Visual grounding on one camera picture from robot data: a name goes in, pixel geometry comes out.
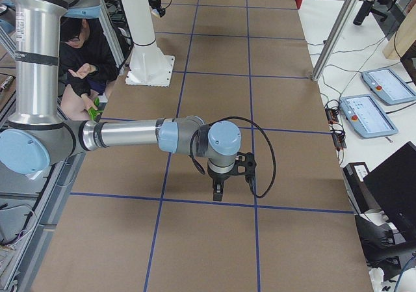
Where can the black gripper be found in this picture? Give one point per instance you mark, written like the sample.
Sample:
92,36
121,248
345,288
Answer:
219,177
158,0

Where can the seated person in black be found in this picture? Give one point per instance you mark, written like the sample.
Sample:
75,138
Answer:
88,64

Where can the green handheld object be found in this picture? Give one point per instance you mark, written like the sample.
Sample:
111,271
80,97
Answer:
94,114

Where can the small electronics board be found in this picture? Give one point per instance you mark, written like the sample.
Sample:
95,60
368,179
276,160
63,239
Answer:
336,128

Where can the black computer box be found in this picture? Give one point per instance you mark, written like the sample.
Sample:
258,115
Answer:
360,197

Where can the near teach pendant tablet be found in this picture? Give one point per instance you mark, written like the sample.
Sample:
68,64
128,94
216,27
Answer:
366,116

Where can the teach pendant tablet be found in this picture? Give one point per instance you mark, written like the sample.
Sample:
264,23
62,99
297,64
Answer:
388,86
366,116

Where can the black laptop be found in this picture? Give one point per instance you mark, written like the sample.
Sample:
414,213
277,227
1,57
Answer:
392,184

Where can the far teach pendant tablet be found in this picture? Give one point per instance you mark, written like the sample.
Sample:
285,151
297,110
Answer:
388,86

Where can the black water bottle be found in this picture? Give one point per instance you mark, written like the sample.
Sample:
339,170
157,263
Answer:
363,12

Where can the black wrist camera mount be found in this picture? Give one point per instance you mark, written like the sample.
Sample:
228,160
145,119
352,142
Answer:
244,166

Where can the white camera stand pedestal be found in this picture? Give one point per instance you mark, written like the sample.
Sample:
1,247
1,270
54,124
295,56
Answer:
148,65

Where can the aluminium frame post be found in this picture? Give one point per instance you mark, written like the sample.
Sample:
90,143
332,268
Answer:
333,38

